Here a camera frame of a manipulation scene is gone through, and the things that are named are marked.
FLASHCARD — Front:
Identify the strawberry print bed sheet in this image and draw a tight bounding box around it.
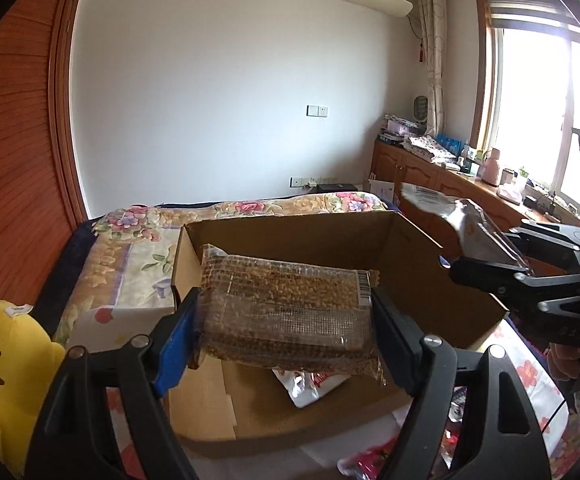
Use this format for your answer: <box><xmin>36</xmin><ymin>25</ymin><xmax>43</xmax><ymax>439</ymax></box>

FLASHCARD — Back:
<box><xmin>104</xmin><ymin>309</ymin><xmax>580</xmax><ymax>480</ymax></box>

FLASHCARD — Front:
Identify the brown nut snack pack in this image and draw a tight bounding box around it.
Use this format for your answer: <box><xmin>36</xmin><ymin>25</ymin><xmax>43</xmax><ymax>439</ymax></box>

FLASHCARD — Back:
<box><xmin>195</xmin><ymin>244</ymin><xmax>383</xmax><ymax>380</ymax></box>

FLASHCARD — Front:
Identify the white paper bag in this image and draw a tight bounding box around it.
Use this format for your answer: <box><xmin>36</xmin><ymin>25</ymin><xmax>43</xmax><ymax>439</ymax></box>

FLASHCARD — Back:
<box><xmin>367</xmin><ymin>179</ymin><xmax>395</xmax><ymax>203</ymax></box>

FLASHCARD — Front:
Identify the patterned curtain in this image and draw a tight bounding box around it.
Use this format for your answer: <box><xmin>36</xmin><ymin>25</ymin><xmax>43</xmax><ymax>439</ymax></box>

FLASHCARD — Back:
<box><xmin>418</xmin><ymin>0</ymin><xmax>447</xmax><ymax>136</ymax></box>

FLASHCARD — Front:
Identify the small desk fan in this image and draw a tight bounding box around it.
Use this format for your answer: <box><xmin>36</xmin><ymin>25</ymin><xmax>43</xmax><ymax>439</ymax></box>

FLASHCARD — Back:
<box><xmin>412</xmin><ymin>96</ymin><xmax>429</xmax><ymax>125</ymax></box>

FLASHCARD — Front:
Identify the wall power strip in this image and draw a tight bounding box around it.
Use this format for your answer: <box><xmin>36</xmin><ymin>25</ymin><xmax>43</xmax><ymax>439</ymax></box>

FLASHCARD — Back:
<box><xmin>290</xmin><ymin>177</ymin><xmax>319</xmax><ymax>188</ymax></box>

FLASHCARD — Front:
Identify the pink bottle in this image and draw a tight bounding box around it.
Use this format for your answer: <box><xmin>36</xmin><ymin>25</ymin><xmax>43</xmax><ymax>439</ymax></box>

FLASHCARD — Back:
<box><xmin>481</xmin><ymin>148</ymin><xmax>502</xmax><ymax>186</ymax></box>

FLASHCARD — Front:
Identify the brown cardboard box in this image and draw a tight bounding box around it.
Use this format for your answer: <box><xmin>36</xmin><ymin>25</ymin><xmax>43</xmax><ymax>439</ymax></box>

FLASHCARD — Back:
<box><xmin>168</xmin><ymin>211</ymin><xmax>507</xmax><ymax>454</ymax></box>

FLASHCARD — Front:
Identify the folded floral cloth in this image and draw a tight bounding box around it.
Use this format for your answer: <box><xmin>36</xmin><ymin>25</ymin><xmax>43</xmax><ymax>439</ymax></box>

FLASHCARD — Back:
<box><xmin>403</xmin><ymin>134</ymin><xmax>457</xmax><ymax>167</ymax></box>

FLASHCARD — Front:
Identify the clear bag of red snacks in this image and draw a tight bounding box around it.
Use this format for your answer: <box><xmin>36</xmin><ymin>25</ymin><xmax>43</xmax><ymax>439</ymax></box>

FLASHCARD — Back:
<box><xmin>273</xmin><ymin>370</ymin><xmax>349</xmax><ymax>408</ymax></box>

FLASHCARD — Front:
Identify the wooden wardrobe door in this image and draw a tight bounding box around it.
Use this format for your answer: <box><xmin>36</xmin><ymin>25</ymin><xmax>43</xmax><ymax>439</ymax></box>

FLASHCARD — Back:
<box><xmin>0</xmin><ymin>0</ymin><xmax>86</xmax><ymax>304</ymax></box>

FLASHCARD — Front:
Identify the white wall switch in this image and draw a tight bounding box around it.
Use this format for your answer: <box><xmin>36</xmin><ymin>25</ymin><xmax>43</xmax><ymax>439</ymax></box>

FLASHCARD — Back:
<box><xmin>306</xmin><ymin>105</ymin><xmax>329</xmax><ymax>118</ymax></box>

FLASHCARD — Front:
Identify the wooden cabinet row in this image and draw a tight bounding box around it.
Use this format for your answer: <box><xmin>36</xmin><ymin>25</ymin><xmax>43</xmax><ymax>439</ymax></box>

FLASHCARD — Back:
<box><xmin>370</xmin><ymin>140</ymin><xmax>559</xmax><ymax>260</ymax></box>

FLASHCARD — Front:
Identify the clear plastic snack bag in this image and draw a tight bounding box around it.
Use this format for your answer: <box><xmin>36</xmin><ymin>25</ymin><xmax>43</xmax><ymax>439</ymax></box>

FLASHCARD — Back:
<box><xmin>401</xmin><ymin>183</ymin><xmax>530</xmax><ymax>271</ymax></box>

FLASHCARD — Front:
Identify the floral bed quilt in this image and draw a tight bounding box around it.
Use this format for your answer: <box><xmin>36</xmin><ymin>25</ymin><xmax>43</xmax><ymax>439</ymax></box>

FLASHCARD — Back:
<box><xmin>53</xmin><ymin>191</ymin><xmax>386</xmax><ymax>344</ymax></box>

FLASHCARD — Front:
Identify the yellow plush toy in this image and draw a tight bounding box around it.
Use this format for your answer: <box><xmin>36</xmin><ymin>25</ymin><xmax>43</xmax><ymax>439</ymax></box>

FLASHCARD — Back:
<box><xmin>0</xmin><ymin>300</ymin><xmax>65</xmax><ymax>478</ymax></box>

